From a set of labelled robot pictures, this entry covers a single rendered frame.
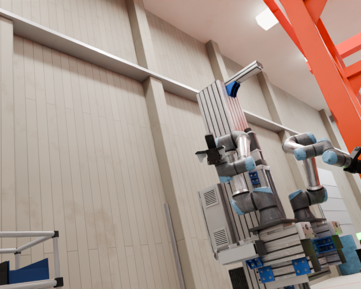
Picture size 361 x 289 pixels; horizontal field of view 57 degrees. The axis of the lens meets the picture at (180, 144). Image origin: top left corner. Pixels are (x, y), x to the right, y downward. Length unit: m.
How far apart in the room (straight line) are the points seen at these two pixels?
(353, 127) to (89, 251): 3.24
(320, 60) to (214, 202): 1.40
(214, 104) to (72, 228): 2.50
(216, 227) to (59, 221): 2.33
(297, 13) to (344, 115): 1.00
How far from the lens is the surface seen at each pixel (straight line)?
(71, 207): 4.46
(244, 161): 1.89
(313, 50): 3.00
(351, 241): 9.88
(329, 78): 2.86
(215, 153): 1.74
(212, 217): 2.53
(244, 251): 2.07
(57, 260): 1.93
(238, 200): 2.18
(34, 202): 4.26
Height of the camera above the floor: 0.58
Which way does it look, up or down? 23 degrees up
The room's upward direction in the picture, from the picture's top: 13 degrees counter-clockwise
